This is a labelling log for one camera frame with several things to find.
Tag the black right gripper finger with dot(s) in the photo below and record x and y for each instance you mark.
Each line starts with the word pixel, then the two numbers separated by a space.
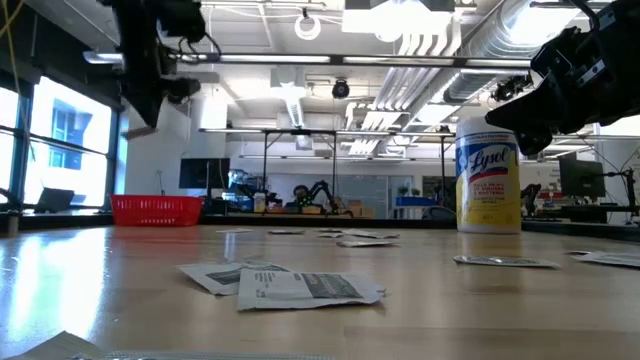
pixel 535 141
pixel 525 110

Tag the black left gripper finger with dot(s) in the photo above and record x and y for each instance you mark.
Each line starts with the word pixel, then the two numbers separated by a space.
pixel 136 102
pixel 156 100

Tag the silver foil towelette packet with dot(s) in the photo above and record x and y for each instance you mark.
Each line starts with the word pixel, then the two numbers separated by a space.
pixel 500 261

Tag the white drug facts packet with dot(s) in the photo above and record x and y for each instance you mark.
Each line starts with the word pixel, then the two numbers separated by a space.
pixel 615 259

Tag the black monitor on arm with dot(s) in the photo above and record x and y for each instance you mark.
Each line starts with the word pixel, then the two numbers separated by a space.
pixel 582 177

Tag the background black robot arm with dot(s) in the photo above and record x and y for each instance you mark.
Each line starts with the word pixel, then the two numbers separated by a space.
pixel 529 196
pixel 325 192
pixel 245 190

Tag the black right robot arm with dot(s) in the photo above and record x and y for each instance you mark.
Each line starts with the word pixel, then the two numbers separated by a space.
pixel 625 20

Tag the Lysol wipes canister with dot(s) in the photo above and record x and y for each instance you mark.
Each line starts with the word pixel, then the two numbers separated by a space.
pixel 487 200

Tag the red plastic basket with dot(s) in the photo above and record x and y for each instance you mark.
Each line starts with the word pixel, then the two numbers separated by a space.
pixel 155 210

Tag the dark open laptop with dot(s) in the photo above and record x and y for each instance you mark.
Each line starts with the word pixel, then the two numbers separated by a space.
pixel 55 200

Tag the blue storage bin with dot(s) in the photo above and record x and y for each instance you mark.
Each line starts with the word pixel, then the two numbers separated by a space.
pixel 417 201

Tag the small white yellow canister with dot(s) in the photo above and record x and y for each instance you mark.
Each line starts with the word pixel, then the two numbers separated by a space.
pixel 259 202

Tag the person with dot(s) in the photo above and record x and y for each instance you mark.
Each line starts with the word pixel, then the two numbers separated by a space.
pixel 299 191

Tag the white towelette packet grey band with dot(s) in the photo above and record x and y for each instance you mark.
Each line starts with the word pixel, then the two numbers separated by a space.
pixel 280 292
pixel 210 277

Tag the cardboard boxes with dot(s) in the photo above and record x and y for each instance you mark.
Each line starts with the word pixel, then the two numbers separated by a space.
pixel 362 210

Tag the small flat white packet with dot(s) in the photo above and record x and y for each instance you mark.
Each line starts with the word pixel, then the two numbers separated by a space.
pixel 332 235
pixel 330 230

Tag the white packet grey print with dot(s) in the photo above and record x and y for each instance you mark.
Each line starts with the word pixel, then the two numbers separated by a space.
pixel 60 350

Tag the black ceiling camera cluster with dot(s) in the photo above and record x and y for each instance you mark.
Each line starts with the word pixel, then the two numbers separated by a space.
pixel 507 90

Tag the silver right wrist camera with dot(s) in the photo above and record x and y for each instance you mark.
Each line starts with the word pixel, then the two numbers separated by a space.
pixel 591 73

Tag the silver ventilation duct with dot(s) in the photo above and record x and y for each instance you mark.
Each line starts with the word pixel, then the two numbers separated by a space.
pixel 500 40

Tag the black wall monitor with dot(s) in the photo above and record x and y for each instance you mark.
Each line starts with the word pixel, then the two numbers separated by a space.
pixel 205 173

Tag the black overhead frame bar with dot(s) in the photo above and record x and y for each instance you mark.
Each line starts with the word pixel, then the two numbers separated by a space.
pixel 335 60

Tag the black table edge frame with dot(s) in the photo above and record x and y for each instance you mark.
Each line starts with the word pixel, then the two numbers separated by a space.
pixel 300 220

